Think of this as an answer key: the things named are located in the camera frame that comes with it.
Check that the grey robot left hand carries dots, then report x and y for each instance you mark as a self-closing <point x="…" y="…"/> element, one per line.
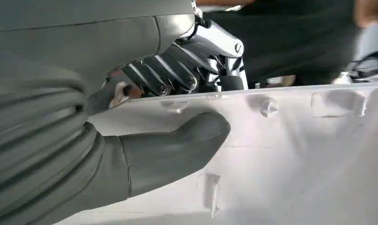
<point x="83" y="40"/>

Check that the grey plastic wheel hubcap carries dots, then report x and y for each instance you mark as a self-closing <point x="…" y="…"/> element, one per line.
<point x="300" y="155"/>

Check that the person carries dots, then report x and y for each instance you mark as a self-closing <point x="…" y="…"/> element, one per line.
<point x="300" y="37"/>

